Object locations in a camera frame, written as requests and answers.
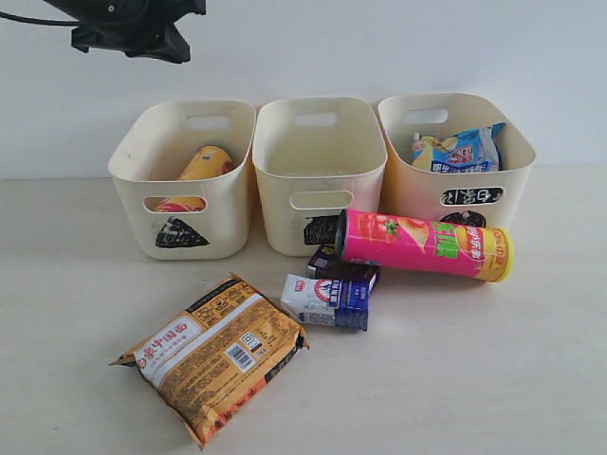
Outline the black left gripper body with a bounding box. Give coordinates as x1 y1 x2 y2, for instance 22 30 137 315
46 0 207 24

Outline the yellow chips can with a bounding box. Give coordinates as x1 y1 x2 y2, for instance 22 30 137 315
154 145 234 213

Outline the purple drink carton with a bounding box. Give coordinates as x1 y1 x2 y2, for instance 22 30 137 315
306 245 380 285

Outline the pink chips can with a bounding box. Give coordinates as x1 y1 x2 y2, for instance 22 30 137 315
335 209 514 282

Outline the white blue milk carton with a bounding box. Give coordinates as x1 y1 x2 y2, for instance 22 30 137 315
281 274 376 332

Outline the blue black noodle packet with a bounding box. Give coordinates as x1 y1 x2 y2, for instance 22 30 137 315
409 121 506 208

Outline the left cream bin triangle mark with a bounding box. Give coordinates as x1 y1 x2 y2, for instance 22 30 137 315
108 100 257 260

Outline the middle cream bin square mark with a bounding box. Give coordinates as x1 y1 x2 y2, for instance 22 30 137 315
252 98 387 257

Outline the orange noodle packet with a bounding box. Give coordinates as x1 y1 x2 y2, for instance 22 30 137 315
114 275 308 447

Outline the right cream bin circle mark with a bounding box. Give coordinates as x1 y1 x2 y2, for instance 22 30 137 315
377 93 536 228

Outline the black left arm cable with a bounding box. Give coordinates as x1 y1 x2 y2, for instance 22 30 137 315
0 10 80 27

